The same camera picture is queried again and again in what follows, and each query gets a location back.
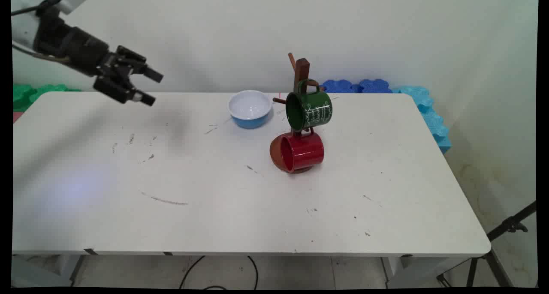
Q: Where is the light blue foam mat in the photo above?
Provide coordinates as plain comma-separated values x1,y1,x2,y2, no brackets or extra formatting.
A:
392,86,452,154

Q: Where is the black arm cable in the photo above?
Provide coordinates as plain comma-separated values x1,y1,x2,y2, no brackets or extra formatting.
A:
12,43,71,64

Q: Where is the green enamel mug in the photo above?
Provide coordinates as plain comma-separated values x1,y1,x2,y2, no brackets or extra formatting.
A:
285,79,333,132

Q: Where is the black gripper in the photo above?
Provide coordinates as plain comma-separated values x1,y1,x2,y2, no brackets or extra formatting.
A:
33,6,164,106

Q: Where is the green foam mat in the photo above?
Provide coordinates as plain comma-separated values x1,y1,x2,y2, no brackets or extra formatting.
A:
13,84,82,113

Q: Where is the black tripod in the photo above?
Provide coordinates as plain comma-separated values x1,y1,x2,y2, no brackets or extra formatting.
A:
437,201,537,288

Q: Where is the wooden mug tree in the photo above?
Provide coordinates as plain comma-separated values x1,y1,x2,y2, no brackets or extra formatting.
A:
269,53,325,174

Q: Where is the red enamel mug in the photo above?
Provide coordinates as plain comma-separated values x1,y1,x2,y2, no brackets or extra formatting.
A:
280,130,325,174

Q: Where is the metal table leg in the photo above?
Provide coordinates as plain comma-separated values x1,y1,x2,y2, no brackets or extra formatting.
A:
69,255,87,287

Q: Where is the black floor cable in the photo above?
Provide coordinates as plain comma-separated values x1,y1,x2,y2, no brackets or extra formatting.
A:
179,255,259,290

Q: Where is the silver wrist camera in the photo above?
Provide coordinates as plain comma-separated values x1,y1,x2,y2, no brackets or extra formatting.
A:
56,0,91,15

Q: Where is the blue white bowl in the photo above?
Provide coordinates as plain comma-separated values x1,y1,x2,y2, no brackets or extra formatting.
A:
228,90,273,129

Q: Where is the dark blue foam mat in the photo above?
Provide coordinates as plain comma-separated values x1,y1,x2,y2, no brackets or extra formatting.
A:
321,79,393,94

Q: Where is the black camera cable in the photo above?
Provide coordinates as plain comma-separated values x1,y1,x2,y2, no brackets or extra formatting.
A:
12,3,54,17

